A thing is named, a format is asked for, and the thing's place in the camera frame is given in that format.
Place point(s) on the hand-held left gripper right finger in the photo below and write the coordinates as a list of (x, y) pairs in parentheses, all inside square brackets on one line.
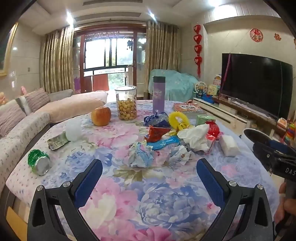
[(211, 183)]

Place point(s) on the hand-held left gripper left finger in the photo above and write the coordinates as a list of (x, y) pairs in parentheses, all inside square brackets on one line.
[(89, 183)]

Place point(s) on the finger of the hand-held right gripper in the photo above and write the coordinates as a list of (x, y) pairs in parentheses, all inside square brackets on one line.
[(263, 155), (278, 144)]

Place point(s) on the white trash bin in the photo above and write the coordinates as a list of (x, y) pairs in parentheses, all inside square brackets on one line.
[(248, 137)]

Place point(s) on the white tissue pack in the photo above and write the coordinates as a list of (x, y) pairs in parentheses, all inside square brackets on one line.
[(227, 146)]

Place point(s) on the white wrapper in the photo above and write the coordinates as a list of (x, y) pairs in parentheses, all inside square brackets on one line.
[(181, 156)]

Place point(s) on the white tissue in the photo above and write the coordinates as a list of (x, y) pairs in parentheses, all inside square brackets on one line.
[(194, 136)]

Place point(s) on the red snack bag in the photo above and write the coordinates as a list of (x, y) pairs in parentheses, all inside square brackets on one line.
[(212, 131)]

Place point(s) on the crushed green can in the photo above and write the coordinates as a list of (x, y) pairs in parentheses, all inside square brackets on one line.
[(38, 160)]

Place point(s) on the blue white paper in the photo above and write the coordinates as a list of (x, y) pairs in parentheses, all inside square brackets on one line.
[(141, 155)]

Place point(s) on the yellow snack wrapper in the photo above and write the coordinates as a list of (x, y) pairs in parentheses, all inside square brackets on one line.
[(183, 125)]

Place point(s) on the red and blue snack wrapper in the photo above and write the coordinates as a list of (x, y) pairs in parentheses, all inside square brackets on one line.
[(157, 133)]

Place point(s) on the yellow foam fruit net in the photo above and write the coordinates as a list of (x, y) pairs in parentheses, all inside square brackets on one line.
[(172, 118)]

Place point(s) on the person's right hand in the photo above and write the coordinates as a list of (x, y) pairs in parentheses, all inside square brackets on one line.
[(282, 212)]

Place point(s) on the floral tablecloth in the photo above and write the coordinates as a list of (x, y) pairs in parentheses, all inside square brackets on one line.
[(138, 187)]

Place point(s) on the white TV cabinet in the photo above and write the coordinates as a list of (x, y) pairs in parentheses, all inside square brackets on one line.
[(219, 113)]

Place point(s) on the black television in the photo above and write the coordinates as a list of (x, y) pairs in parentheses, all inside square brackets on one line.
[(254, 85)]

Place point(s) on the green milk carton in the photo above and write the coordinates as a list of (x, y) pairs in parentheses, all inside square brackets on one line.
[(203, 119)]

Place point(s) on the red yellow apple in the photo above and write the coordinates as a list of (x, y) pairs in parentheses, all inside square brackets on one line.
[(101, 117)]

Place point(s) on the colourful picture book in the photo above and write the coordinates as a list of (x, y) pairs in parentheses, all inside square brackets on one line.
[(188, 107)]

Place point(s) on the pink sofa blanket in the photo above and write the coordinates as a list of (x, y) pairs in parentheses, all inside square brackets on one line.
[(69, 106)]

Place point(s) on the blue plastic toy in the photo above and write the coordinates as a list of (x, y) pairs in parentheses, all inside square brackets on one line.
[(208, 98)]

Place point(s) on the sofa with floral cover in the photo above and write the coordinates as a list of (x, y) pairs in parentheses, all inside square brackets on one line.
[(30, 129)]

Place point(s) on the green yellow toy house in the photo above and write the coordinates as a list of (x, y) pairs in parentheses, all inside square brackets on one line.
[(213, 90)]

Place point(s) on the clear snack jar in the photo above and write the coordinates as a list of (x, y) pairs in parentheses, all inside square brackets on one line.
[(126, 109)]

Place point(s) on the pink white toy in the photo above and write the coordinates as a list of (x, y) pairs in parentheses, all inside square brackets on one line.
[(217, 80)]

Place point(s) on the ferris wheel toy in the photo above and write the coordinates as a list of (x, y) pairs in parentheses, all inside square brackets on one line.
[(200, 89)]

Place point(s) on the striped pink pillow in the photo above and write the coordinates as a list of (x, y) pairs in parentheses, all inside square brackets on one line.
[(37, 99), (11, 118)]

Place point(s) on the purple thermos bottle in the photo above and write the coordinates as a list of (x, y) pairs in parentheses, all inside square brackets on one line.
[(158, 97)]

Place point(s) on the red hanging cloth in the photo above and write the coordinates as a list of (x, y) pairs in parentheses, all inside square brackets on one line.
[(99, 82)]

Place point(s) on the teal covered furniture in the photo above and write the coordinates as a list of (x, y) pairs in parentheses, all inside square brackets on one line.
[(175, 83)]

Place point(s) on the pink plush toy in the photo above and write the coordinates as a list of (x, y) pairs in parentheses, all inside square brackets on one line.
[(23, 90)]

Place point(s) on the beige plush toy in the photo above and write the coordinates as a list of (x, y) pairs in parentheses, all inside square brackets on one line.
[(2, 97)]

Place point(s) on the beige patterned curtain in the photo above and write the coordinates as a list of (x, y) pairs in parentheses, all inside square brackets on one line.
[(56, 62), (161, 46)]

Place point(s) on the red hanging heart decoration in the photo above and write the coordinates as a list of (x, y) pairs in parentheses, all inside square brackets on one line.
[(198, 48)]

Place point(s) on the wooden balcony door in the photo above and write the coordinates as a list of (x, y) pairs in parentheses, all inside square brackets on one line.
[(79, 58)]

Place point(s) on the gold framed painting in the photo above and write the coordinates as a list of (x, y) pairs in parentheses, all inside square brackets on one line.
[(10, 58)]

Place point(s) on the ceiling air vent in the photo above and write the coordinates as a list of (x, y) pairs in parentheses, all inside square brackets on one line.
[(111, 2)]

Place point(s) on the small red wall sticker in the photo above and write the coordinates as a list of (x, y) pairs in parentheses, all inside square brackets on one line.
[(277, 37)]

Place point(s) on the round red wall sticker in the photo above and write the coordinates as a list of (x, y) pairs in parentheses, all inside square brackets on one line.
[(256, 35)]

